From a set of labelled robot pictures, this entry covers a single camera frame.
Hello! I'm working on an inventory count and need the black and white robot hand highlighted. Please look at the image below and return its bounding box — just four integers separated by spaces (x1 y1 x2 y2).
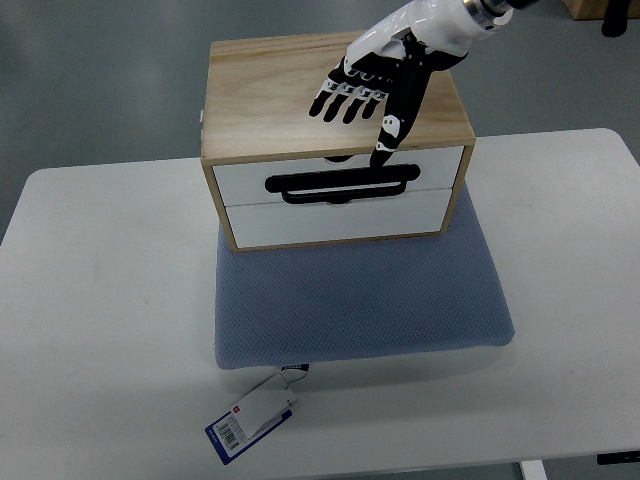
309 1 515 168

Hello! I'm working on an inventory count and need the black metal drawer handle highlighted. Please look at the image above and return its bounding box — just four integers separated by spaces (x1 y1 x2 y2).
264 164 421 205

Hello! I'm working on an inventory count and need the white drawer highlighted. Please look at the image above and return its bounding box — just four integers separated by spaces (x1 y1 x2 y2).
227 189 451 248
213 146 464 206

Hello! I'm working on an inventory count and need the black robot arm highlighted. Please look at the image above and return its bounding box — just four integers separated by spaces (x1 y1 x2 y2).
463 0 538 18

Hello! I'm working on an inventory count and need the light wood drawer cabinet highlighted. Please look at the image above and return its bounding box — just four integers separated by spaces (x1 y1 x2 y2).
201 32 475 252

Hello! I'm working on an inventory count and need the blue-grey mesh cushion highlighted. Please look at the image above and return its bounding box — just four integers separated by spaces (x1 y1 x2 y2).
214 193 515 370

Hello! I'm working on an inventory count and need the white and blue paper tag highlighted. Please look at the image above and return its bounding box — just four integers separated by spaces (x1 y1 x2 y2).
205 364 310 465

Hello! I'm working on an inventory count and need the white table leg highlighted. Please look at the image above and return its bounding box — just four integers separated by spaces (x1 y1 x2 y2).
519 460 548 480

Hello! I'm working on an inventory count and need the black table control panel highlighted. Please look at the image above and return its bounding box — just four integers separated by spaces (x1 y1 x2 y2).
596 450 640 465

